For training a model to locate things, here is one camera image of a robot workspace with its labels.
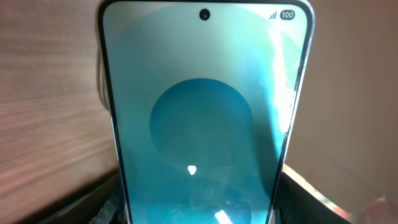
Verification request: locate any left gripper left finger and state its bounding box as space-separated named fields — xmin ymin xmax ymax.
xmin=20 ymin=171 xmax=120 ymax=224

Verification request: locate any blue Galaxy smartphone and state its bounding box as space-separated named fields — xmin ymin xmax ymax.
xmin=96 ymin=1 xmax=315 ymax=223

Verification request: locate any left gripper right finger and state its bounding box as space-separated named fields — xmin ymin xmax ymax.
xmin=274 ymin=165 xmax=351 ymax=224

